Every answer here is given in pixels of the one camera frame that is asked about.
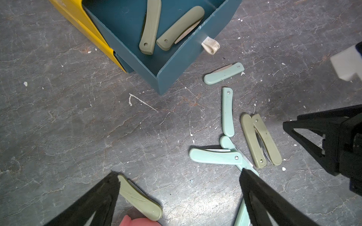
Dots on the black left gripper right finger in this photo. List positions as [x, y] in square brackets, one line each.
[263, 202]

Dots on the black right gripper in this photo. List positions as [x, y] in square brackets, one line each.
[341, 150]

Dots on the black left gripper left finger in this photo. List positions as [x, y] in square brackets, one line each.
[97, 204]

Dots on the mint knife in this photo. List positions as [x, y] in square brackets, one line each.
[242, 218]
[223, 73]

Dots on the olive knife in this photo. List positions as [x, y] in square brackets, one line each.
[148, 38]
[181, 28]
[252, 141]
[269, 144]

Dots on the mint knife vertical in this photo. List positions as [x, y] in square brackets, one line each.
[227, 113]

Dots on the teal bottom drawer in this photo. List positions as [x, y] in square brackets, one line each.
[124, 65]

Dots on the teal drawer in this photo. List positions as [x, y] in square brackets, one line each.
[124, 65]
[121, 24]

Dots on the yellow drawer cabinet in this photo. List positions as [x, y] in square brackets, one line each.
[73, 11]

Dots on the pink alarm clock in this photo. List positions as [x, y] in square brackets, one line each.
[128, 221]

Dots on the mint knife diagonal centre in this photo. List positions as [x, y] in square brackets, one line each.
[244, 163]

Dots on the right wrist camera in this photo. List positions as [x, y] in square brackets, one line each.
[348, 63]

